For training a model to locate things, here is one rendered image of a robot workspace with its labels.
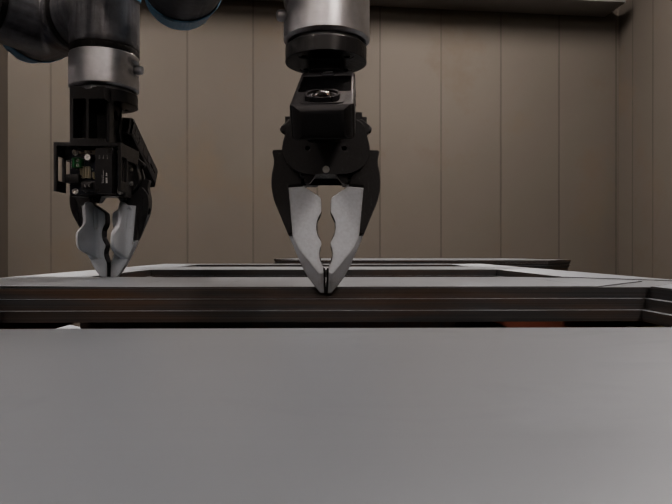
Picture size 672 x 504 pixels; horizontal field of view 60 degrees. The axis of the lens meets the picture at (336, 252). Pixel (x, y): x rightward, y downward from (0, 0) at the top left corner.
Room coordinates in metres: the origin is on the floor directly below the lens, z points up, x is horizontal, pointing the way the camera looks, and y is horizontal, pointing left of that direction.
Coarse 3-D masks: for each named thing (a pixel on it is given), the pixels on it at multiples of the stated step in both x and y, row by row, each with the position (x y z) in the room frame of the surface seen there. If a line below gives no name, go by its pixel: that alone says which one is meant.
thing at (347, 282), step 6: (342, 282) 0.56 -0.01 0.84; (348, 282) 0.56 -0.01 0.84; (354, 282) 0.56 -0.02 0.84; (360, 282) 0.56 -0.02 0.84; (366, 282) 0.56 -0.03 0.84; (372, 282) 0.56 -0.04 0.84; (378, 282) 0.56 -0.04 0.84; (384, 282) 0.56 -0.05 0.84; (390, 282) 0.56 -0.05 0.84; (396, 282) 0.56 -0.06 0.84
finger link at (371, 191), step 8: (376, 152) 0.48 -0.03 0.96; (368, 160) 0.48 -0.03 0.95; (376, 160) 0.48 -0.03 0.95; (368, 168) 0.48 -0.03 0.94; (376, 168) 0.48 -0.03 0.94; (352, 176) 0.48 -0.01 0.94; (360, 176) 0.48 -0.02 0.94; (368, 176) 0.48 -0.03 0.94; (376, 176) 0.48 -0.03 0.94; (352, 184) 0.48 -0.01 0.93; (360, 184) 0.48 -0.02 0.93; (368, 184) 0.48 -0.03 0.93; (376, 184) 0.48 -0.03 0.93; (368, 192) 0.48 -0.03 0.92; (376, 192) 0.48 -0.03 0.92; (368, 200) 0.48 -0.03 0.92; (376, 200) 0.48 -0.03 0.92; (368, 208) 0.48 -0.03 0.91; (368, 216) 0.48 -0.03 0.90; (360, 224) 0.48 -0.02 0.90; (360, 232) 0.48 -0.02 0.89
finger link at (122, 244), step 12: (120, 204) 0.66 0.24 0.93; (120, 216) 0.65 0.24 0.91; (132, 216) 0.67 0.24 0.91; (120, 228) 0.65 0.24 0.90; (132, 228) 0.67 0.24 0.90; (120, 240) 0.65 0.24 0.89; (132, 240) 0.67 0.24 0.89; (120, 252) 0.65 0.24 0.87; (132, 252) 0.68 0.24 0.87; (120, 264) 0.67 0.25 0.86
